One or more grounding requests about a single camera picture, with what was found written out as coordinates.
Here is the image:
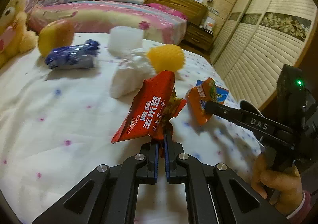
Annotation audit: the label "black white trash bin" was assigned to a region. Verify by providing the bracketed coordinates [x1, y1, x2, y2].
[239, 99, 264, 151]

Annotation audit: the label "orange Ovaltine wrapper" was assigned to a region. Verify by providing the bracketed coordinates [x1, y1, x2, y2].
[185, 78, 229, 125]

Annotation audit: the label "red snack bag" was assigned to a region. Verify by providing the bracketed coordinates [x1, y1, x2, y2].
[111, 71, 186, 144]

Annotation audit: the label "yellow foam fruit net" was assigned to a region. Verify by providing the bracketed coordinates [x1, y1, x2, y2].
[147, 44, 185, 73]

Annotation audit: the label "white plastic bag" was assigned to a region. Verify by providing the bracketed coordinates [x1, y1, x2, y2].
[110, 48, 157, 99]

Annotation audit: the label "white foam net sleeve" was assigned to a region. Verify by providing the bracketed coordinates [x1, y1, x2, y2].
[107, 26, 144, 57]

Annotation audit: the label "blue snack wrapper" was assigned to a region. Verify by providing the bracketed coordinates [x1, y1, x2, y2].
[45, 39, 100, 69]

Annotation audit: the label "person's right hand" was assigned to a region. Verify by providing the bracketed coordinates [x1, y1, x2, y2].
[251, 153, 304, 216]

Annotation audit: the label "louvered sliding closet doors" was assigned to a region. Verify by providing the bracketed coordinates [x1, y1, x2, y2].
[211, 0, 317, 109]

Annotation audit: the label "white floral blanket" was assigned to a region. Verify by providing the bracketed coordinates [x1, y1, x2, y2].
[1, 33, 260, 223]

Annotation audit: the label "wooden nightstand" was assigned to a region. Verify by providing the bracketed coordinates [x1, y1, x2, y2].
[184, 23, 214, 53]

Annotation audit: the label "items on nightstand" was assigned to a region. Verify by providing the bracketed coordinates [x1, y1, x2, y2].
[200, 17, 216, 32]

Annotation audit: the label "wooden headboard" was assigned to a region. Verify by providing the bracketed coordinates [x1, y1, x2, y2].
[144, 0, 208, 26]

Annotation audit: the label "bed with pink sheet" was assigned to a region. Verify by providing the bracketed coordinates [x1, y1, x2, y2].
[28, 1, 187, 45]

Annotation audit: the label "pink pillow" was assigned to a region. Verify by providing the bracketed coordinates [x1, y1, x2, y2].
[146, 3, 188, 20]

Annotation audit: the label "red yellow apple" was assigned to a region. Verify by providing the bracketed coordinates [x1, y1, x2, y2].
[38, 19, 75, 58]

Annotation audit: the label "cream teddy bear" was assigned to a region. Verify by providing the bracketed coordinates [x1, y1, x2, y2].
[1, 0, 38, 65]

